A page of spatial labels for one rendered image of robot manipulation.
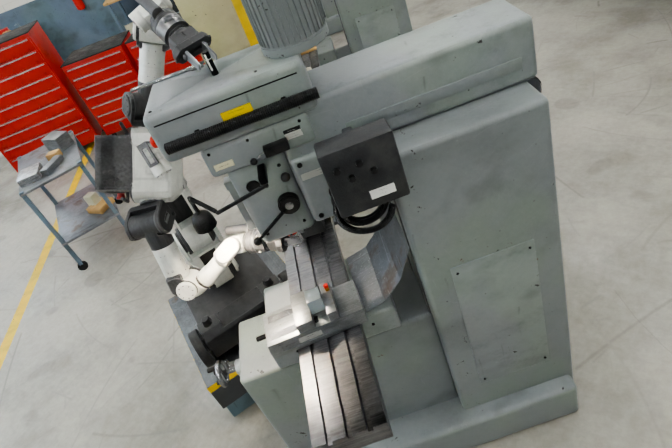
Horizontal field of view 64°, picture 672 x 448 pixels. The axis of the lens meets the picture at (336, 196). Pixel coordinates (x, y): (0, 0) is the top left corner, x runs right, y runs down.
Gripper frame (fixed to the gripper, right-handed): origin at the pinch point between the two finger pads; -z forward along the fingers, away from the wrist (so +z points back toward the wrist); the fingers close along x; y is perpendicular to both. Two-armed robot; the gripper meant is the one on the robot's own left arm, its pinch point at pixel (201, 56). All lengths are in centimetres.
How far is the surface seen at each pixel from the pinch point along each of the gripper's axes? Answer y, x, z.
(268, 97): 2.0, -3.7, -24.3
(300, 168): -19.4, -4.5, -38.3
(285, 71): 8.4, -9.6, -24.4
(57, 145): -271, 15, 206
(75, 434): -239, 120, 2
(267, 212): -35, 8, -37
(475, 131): 0, -42, -70
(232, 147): -12.2, 8.7, -22.9
